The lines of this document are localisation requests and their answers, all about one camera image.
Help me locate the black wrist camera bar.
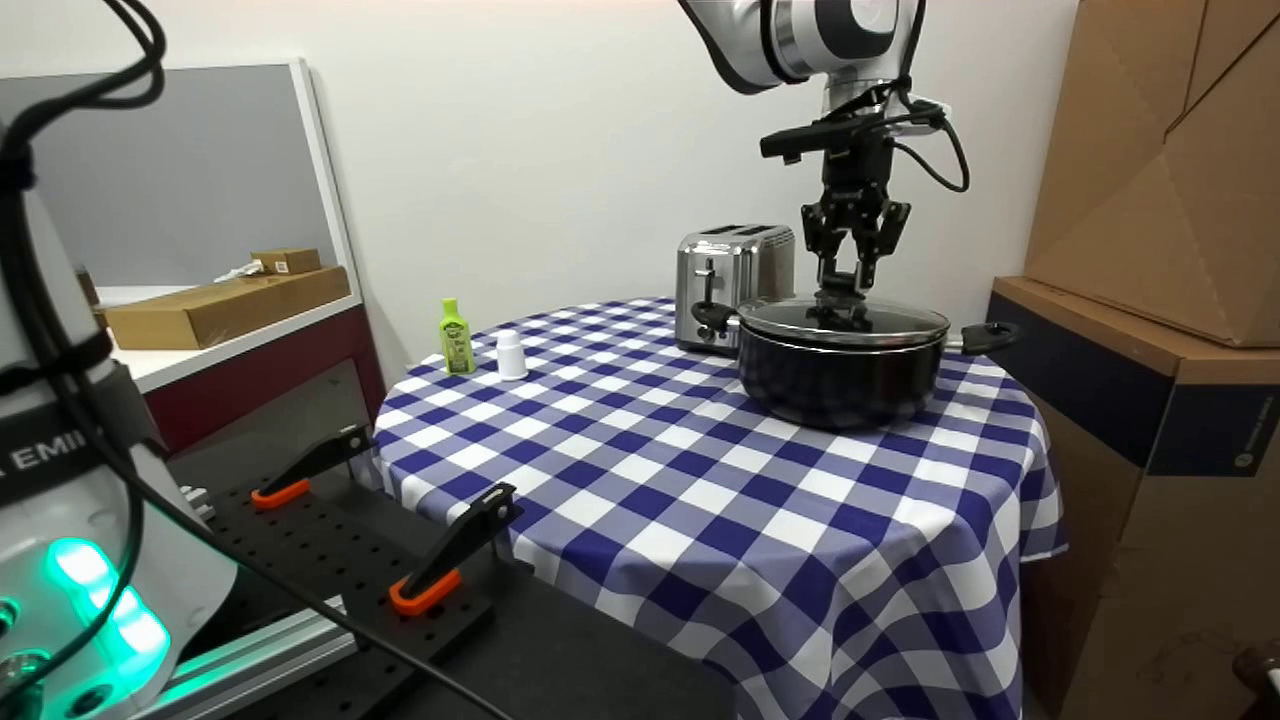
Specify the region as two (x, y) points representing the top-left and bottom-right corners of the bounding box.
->
(755, 95), (956, 168)

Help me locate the large brown cardboard box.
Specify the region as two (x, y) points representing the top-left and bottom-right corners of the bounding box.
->
(1021, 0), (1280, 353)

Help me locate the silver toaster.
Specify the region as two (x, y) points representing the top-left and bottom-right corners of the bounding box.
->
(674, 220), (802, 358)

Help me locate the brown cabinet with navy band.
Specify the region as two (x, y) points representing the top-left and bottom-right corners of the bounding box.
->
(985, 271), (1280, 720)

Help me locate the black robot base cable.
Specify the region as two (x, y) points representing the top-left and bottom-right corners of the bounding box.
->
(0, 0), (519, 720)

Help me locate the small white bottle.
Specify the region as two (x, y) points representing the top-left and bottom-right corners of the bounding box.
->
(494, 323), (533, 384)

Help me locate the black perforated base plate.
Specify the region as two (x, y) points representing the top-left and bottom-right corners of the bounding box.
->
(165, 442), (732, 720)

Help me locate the black clamp with orange grip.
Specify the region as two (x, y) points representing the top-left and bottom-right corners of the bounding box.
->
(250, 419), (381, 520)
(385, 480), (526, 625)

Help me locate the grey partition panel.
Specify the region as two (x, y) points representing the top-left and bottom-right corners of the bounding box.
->
(0, 54), (393, 404)

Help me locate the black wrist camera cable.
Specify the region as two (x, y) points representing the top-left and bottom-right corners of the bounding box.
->
(885, 77), (977, 199)

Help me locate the black cooking pot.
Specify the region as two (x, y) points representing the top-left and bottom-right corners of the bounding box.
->
(732, 313), (1026, 435)

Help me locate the blue white checkered tablecloth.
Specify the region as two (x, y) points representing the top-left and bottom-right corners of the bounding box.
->
(370, 290), (1071, 720)

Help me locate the green plastic bottle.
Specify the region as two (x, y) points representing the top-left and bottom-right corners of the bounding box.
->
(437, 290), (481, 380)

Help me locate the maroon side table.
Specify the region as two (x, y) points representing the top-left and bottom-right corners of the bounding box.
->
(109, 290), (393, 460)

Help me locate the aluminium profile rail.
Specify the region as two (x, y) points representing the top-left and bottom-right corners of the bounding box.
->
(137, 614), (393, 720)

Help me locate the flat cardboard box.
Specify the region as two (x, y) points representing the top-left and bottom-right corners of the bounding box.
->
(97, 258), (355, 354)

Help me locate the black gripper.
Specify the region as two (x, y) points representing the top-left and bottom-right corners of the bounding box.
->
(802, 128), (916, 318)

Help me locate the glass lid with black knob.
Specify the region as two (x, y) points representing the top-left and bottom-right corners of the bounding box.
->
(738, 290), (956, 354)

